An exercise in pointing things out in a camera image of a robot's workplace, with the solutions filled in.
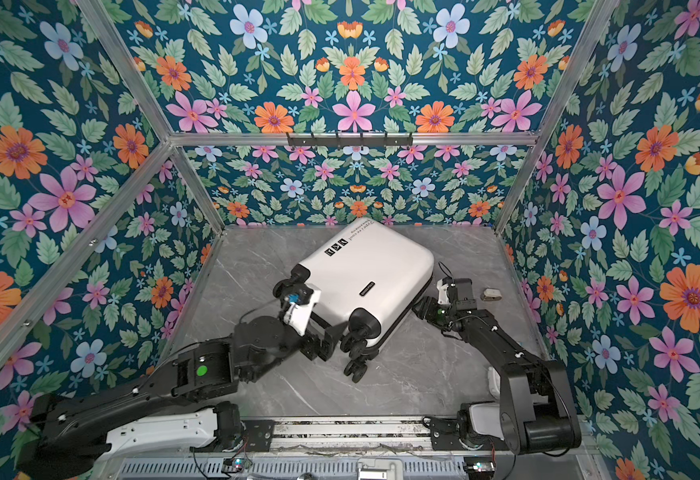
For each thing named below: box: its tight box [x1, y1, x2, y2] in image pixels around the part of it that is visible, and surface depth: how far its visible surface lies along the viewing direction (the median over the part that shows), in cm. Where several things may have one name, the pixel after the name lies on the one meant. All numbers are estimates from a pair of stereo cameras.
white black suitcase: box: [272, 219, 434, 383], surface depth 84 cm
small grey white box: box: [483, 288, 503, 301], surface depth 100 cm
